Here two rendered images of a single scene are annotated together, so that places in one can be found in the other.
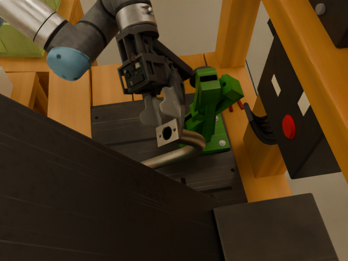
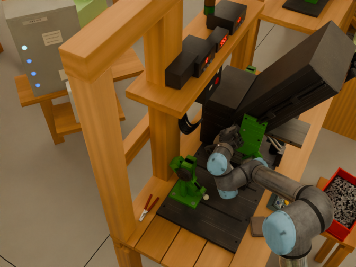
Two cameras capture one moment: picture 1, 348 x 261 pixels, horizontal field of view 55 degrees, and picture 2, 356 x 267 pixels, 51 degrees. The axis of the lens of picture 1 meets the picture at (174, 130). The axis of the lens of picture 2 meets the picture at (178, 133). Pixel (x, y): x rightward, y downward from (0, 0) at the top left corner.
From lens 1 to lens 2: 1.65 m
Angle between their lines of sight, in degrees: 69
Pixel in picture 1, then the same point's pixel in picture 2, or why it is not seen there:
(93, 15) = (237, 172)
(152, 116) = not seen: hidden behind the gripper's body
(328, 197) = (89, 215)
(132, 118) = (216, 227)
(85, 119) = (243, 245)
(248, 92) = (137, 202)
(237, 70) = not seen: hidden behind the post
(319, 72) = (223, 56)
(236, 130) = (165, 187)
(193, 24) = not seen: outside the picture
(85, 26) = (244, 168)
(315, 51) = (219, 59)
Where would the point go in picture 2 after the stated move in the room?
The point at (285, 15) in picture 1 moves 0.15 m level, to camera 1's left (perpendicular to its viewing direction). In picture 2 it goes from (214, 69) to (246, 84)
